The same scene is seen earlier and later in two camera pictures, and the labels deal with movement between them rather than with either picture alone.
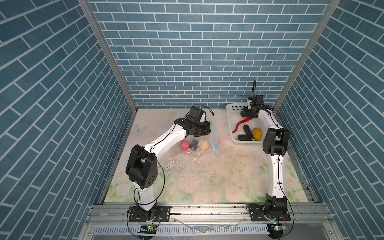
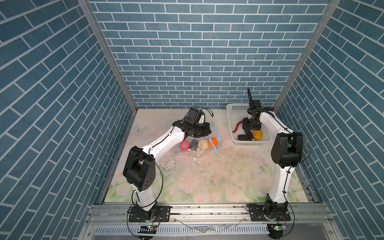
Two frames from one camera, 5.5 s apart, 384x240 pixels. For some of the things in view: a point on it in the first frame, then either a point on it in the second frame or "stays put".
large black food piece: [243, 137] stays put
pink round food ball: [185, 145] stays put
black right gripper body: [247, 112] → [250, 124]
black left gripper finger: [207, 124] stays put
